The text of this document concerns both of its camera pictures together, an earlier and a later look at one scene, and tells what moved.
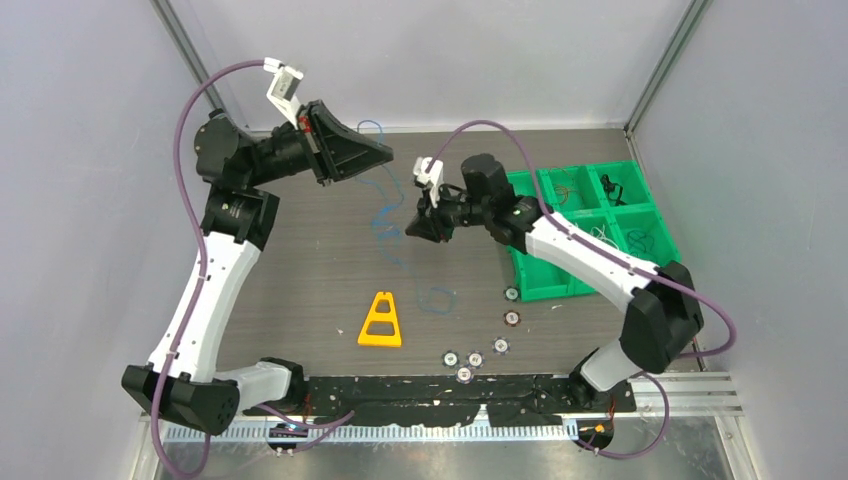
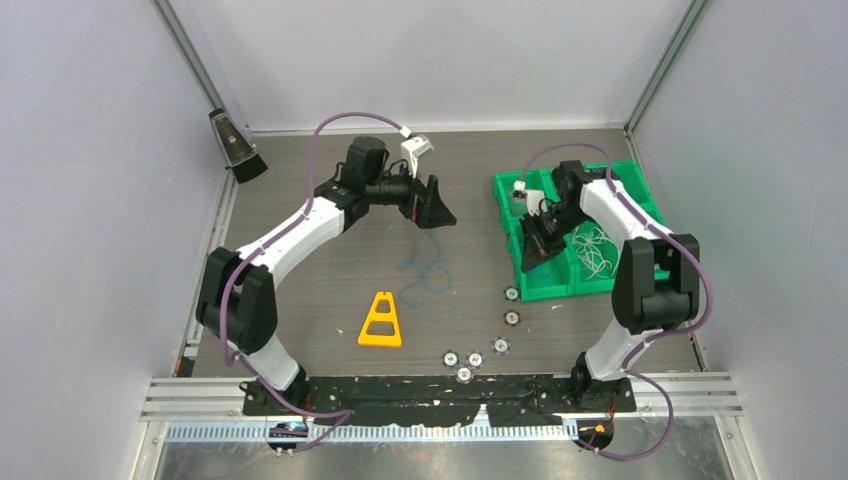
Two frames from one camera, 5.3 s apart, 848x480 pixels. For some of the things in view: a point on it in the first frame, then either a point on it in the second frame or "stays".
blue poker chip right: x=501 y=345 stays
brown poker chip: x=512 y=318 stays
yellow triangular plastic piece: x=373 y=316 stays
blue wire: x=397 y=236 -> x=435 y=278
